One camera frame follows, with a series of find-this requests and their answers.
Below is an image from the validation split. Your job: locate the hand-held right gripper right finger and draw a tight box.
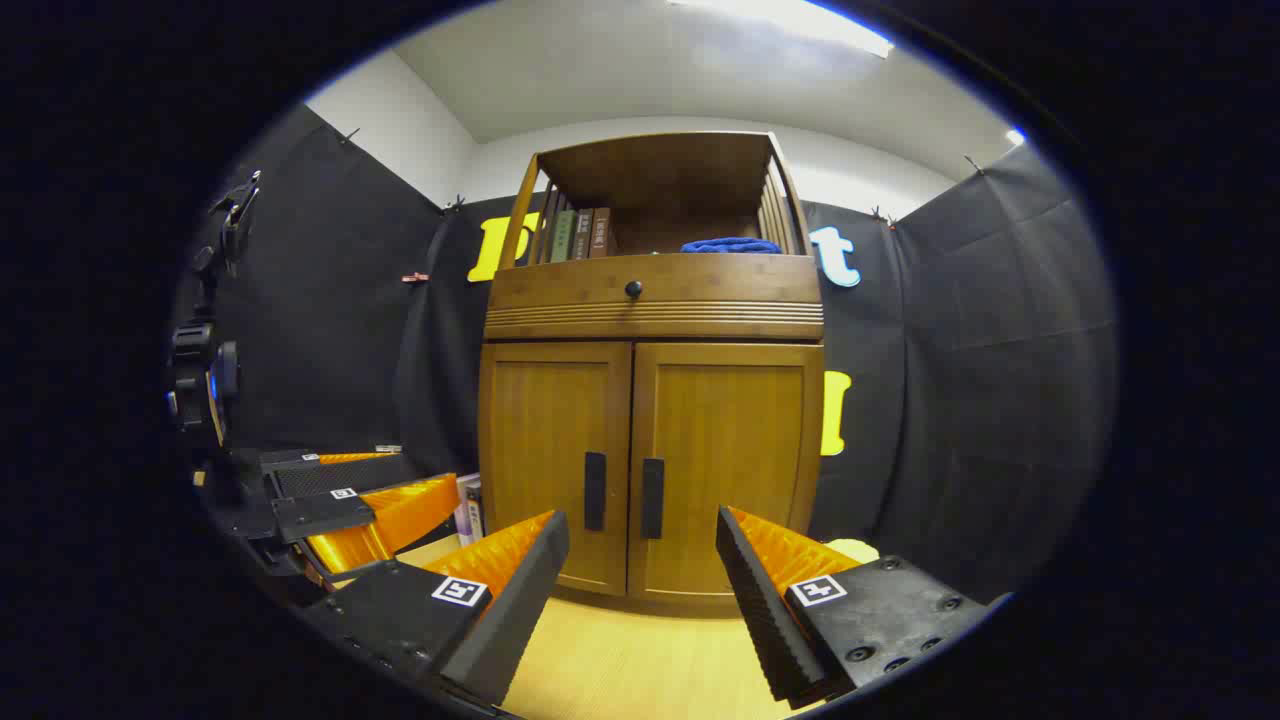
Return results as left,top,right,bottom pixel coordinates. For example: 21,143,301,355
715,505,1011,711

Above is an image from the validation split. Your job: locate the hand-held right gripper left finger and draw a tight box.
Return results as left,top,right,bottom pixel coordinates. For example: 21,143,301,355
300,510,571,711

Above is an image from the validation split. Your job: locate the wooden shoe cabinet door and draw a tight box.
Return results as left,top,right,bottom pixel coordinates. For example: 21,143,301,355
628,342,824,606
480,342,633,596

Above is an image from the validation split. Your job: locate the wooden double-door shoe cabinet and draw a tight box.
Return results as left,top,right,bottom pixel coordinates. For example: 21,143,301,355
478,130,826,611

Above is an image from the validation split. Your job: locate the black backdrop cloth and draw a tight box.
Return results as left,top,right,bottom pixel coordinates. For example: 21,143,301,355
170,100,1116,601

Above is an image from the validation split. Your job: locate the wooden drawer with black knob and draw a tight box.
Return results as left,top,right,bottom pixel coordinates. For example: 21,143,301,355
485,253,824,341

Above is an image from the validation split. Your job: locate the blue folded cloth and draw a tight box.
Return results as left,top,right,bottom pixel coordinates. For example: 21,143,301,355
680,237,784,255

